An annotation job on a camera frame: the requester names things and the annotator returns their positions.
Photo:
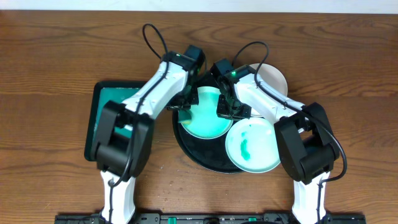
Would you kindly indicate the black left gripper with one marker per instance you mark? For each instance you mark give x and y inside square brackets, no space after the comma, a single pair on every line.
[181,104]

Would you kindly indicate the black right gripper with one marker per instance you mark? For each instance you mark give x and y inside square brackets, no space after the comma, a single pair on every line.
[232,112]

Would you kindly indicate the pale green plate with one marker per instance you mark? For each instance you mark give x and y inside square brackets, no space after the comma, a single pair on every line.
[205,122]
[251,145]

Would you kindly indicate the dark green scrub sponge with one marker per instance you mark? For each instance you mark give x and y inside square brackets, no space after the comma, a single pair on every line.
[185,117]

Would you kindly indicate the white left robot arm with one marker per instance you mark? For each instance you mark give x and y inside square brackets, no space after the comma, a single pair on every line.
[122,139]

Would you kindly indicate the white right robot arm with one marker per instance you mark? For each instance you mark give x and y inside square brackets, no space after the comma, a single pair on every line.
[305,142]

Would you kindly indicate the black round tray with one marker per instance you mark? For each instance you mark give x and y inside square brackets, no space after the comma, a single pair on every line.
[208,153]

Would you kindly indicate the white plate green stain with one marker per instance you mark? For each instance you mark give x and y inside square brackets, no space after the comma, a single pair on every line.
[274,78]

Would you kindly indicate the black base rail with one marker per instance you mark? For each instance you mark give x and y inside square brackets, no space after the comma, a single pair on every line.
[157,218]

